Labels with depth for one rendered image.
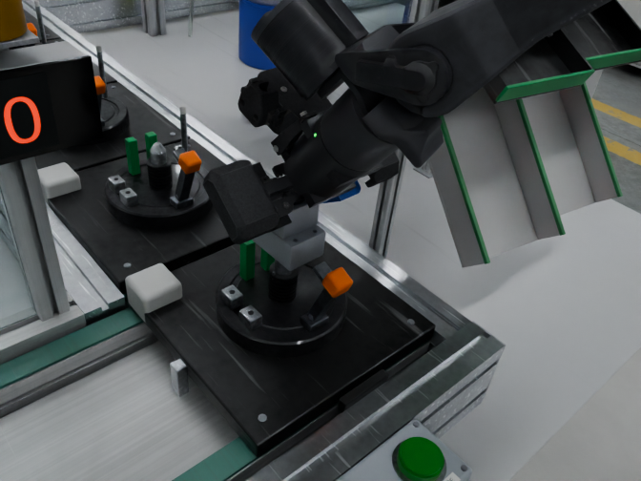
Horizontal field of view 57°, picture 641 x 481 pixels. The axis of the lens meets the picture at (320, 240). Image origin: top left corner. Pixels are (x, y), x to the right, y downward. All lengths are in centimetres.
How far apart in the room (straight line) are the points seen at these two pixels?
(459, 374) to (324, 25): 37
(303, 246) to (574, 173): 47
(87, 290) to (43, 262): 8
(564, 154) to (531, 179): 13
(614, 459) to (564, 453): 6
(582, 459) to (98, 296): 56
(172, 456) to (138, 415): 6
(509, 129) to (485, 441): 38
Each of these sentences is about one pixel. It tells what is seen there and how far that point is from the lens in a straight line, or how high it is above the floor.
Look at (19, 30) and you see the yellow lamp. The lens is 49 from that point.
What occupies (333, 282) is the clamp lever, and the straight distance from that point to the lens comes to 53.
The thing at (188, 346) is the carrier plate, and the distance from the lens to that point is 61.
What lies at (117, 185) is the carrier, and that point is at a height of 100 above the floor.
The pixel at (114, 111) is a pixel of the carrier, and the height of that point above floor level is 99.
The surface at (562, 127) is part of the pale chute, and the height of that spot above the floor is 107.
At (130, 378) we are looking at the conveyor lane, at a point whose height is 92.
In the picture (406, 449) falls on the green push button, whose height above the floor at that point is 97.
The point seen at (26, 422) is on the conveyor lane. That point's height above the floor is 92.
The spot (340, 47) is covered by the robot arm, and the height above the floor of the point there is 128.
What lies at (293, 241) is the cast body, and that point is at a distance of 55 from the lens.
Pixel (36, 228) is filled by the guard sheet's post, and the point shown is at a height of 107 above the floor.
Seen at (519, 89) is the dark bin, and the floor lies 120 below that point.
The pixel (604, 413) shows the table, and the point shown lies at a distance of 81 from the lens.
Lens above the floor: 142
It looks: 38 degrees down
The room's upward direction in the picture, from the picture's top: 7 degrees clockwise
